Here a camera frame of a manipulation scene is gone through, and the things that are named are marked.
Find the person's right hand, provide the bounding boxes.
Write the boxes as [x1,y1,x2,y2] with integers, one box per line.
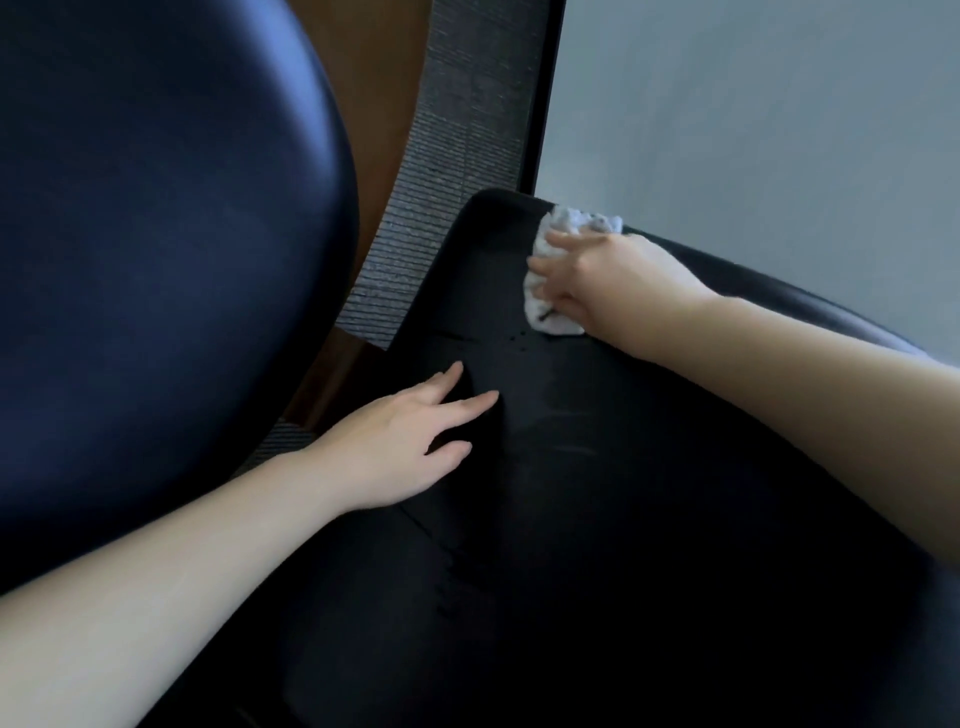
[527,227,715,360]

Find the person's left hand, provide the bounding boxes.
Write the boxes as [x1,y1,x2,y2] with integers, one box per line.
[313,360,501,516]

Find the white cleaning cloth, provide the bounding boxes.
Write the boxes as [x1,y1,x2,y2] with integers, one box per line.
[522,205,626,337]

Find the person's left forearm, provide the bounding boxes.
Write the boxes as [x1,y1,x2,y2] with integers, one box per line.
[0,444,354,728]

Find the person's right forearm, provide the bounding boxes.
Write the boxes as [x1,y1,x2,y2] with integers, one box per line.
[624,294,960,565]

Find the black chair seat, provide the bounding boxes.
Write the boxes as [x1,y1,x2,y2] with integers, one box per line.
[138,187,960,728]

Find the grey striped rug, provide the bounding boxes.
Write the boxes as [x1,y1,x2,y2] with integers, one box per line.
[232,0,554,481]

